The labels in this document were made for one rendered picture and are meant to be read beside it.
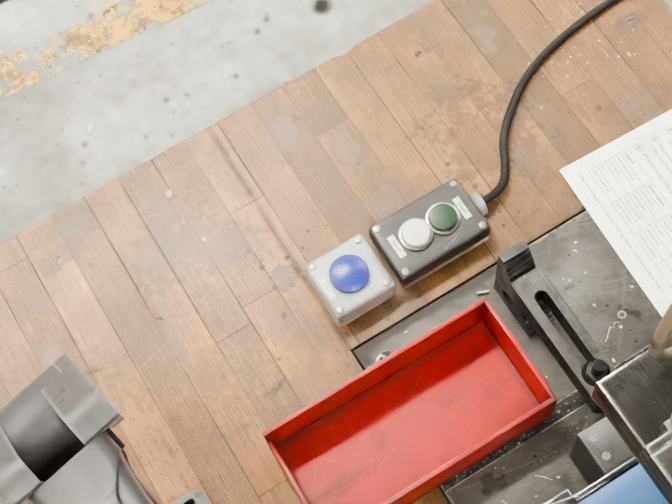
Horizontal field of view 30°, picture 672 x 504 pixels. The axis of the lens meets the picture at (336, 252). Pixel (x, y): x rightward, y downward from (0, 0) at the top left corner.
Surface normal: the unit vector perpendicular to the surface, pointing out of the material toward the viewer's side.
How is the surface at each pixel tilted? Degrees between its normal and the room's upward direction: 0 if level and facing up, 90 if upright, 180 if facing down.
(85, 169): 0
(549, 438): 0
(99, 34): 0
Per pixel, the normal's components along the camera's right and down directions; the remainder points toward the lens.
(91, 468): 0.14, -0.15
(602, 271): -0.07, -0.37
